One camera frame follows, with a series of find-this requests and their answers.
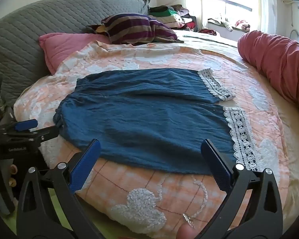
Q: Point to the pile of folded clothes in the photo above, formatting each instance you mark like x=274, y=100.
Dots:
x=169, y=17

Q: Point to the blue pants with lace cuffs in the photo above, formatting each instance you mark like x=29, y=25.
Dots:
x=139, y=119

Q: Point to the grey quilted headboard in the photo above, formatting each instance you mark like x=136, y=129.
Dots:
x=39, y=22

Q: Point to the striped purple blanket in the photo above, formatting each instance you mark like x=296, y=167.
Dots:
x=134, y=28

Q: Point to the grey bed sheet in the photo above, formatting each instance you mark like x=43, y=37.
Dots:
x=209, y=43

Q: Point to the dark red cloth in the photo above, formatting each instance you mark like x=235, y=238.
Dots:
x=208, y=31

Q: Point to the person's right hand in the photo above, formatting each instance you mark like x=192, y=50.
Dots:
x=186, y=232

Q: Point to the peach floral blanket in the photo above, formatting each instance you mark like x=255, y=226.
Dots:
x=164, y=194

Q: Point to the lime green cloth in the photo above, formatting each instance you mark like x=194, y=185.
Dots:
x=107, y=226

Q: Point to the pink pillow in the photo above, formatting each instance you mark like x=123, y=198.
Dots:
x=57, y=47

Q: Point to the white cloth on windowsill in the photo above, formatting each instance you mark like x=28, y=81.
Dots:
x=221, y=22

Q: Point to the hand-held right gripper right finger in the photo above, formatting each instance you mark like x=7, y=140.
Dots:
x=220, y=166

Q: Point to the red cloth on windowsill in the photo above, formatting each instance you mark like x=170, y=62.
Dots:
x=243, y=25

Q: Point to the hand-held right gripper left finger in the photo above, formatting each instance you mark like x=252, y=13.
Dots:
x=86, y=165

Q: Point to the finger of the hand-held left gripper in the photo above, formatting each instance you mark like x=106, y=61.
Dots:
x=27, y=125
x=47, y=132

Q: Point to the red rolled duvet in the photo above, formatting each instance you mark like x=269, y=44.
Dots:
x=276, y=54

